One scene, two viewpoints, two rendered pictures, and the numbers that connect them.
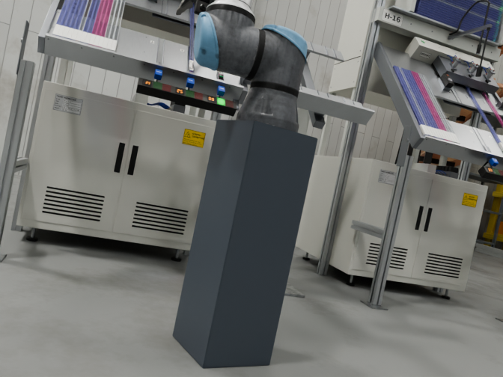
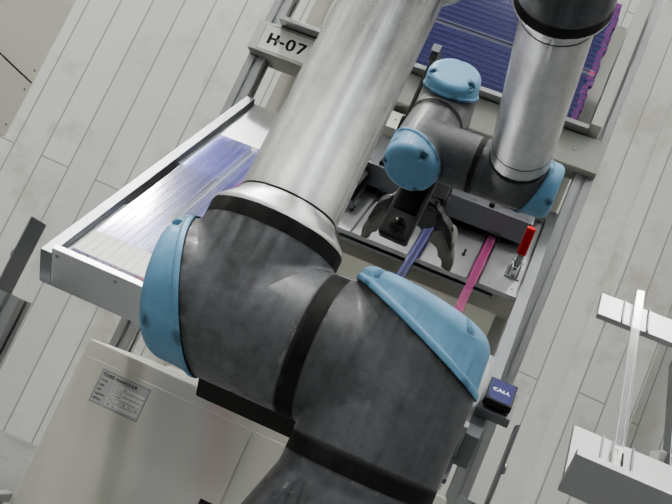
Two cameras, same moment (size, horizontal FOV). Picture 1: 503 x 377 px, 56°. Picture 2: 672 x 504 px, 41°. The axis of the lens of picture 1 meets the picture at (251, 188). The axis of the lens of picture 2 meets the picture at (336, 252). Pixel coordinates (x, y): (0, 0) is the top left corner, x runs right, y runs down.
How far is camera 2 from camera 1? 62 cm
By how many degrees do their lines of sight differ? 31
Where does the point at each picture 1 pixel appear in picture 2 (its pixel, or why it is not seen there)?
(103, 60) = not seen: hidden behind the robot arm
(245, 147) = not seen: outside the picture
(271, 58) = (333, 368)
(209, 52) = (157, 324)
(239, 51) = (239, 334)
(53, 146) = (66, 479)
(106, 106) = (194, 412)
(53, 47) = (65, 274)
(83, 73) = not seen: hidden behind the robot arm
